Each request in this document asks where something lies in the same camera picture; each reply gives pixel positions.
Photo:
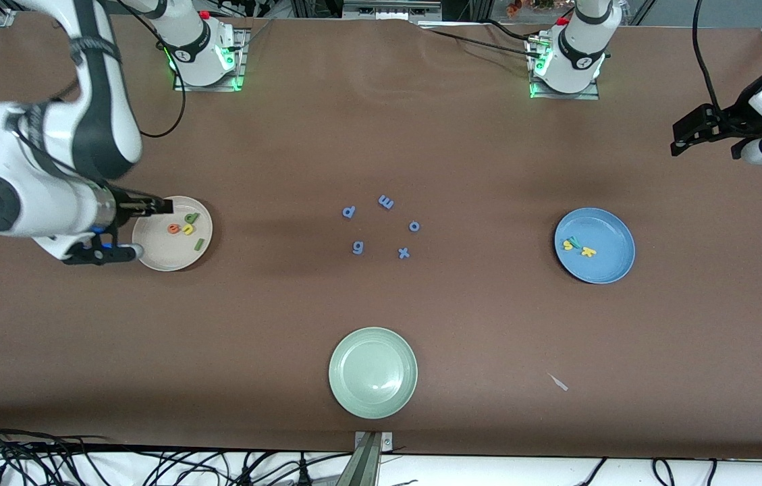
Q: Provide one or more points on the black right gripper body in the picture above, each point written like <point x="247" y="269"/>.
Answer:
<point x="128" y="205"/>

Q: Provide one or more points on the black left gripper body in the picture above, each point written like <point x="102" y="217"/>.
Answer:
<point x="736" y="122"/>

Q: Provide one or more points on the green letter p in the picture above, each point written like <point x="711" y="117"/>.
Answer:
<point x="187" y="220"/>

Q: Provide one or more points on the yellow letter k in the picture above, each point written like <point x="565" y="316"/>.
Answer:
<point x="587" y="252"/>

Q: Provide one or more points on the teal letter y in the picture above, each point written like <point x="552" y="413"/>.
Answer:
<point x="574" y="241"/>

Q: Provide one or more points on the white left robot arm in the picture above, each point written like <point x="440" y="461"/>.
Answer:
<point x="580" y="47"/>

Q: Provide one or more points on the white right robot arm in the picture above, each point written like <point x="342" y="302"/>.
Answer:
<point x="97" y="135"/>

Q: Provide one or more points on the beige round plate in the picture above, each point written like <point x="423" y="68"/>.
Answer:
<point x="165" y="253"/>

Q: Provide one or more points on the blue round plate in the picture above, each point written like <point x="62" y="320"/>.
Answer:
<point x="607" y="266"/>

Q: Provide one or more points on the blue letter p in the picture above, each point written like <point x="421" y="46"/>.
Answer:
<point x="351" y="210"/>

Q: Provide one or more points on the blue letter g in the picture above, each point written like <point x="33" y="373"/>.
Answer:
<point x="361" y="247"/>

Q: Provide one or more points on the blue letter m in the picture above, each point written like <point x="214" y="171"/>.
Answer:
<point x="386" y="202"/>

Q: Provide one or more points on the pale green round plate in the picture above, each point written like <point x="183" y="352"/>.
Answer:
<point x="372" y="372"/>

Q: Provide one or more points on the small grey paper scrap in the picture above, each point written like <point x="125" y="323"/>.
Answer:
<point x="559" y="383"/>

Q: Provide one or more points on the grey metal box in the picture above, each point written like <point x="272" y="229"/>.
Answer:
<point x="391" y="10"/>

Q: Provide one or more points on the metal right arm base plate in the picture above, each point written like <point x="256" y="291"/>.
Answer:
<point x="205" y="88"/>

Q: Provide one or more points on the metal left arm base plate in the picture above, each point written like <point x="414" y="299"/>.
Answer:
<point x="563" y="96"/>

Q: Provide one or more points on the aluminium frame corner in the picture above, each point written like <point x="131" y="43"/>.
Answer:
<point x="3" y="13"/>

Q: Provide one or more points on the grey metal camera mount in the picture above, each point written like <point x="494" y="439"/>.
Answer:
<point x="372" y="459"/>

